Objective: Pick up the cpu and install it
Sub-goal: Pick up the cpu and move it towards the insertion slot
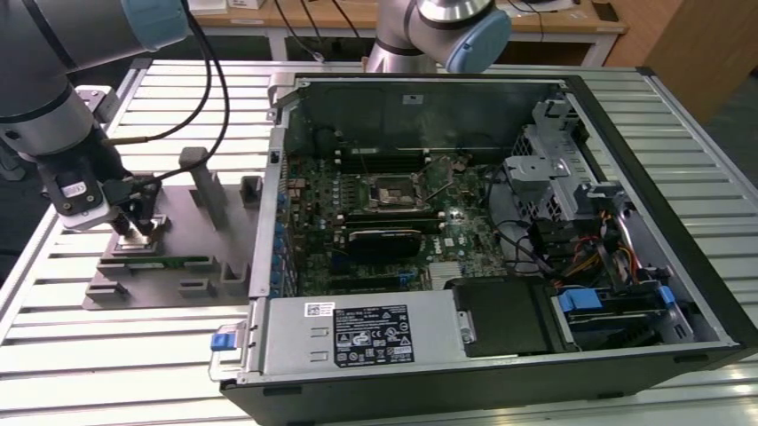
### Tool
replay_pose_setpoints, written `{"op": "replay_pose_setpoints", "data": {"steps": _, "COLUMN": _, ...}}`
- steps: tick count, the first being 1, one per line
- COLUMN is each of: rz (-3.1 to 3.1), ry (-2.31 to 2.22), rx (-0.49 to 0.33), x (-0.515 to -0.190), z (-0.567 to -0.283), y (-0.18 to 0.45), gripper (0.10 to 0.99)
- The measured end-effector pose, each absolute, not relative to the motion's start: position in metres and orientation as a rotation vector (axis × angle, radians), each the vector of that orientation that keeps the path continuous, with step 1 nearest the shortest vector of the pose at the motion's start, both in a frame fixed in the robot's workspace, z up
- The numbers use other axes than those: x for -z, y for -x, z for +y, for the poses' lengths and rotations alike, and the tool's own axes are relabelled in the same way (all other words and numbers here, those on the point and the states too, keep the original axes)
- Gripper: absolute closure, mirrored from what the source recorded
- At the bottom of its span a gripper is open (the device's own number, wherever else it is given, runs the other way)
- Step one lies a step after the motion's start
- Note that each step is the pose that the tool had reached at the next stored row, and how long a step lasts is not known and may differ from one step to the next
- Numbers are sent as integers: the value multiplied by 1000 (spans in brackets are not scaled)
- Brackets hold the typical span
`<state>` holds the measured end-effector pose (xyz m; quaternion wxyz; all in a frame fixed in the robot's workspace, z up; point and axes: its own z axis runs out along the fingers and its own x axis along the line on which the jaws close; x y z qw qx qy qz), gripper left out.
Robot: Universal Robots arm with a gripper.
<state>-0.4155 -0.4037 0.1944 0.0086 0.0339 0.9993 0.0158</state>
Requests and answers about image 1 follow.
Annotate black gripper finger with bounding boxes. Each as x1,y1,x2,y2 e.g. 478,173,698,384
134,203,157,236
109,206,131,237

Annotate silver CPU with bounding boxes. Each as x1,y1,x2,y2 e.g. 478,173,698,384
115,231,157,253

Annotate CPU socket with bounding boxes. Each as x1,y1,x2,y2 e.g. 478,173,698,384
366,173,428,209

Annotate grey parts rack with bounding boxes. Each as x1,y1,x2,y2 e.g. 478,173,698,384
79,146,266,312

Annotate green RAM stick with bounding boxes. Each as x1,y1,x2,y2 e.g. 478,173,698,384
122,256,213,270

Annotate silver power supply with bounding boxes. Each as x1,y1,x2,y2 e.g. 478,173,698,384
239,290,476,385

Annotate wooden desk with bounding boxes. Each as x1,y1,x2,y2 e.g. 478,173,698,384
183,0,633,67

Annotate black expansion slot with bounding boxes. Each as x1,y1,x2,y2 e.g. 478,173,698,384
329,275,402,290

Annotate black graphics card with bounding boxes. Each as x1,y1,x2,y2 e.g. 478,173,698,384
346,226,428,259

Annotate silver chipset heatsink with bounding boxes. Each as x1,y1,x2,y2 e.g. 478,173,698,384
426,261,468,281

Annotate green motherboard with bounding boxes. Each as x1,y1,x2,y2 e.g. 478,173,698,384
283,146,512,298

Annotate black PC case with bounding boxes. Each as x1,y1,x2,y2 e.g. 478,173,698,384
210,66,752,425

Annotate black plastic shroud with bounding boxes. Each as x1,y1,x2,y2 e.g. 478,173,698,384
444,274,570,359

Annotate silver drive cage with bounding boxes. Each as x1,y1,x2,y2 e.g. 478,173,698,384
502,99,604,223

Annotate blue disk carrier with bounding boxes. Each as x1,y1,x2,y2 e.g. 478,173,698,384
556,288,606,316

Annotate wooden cabinet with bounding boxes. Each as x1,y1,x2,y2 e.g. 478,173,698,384
609,0,758,121

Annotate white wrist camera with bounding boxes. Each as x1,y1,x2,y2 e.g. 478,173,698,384
38,154,114,233

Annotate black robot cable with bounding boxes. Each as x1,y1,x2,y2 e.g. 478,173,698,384
123,43,231,185
103,0,215,146

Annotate yellow power wires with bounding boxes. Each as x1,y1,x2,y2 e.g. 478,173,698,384
556,248,606,279

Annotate orange flat cable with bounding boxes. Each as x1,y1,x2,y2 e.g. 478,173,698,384
616,248,650,285

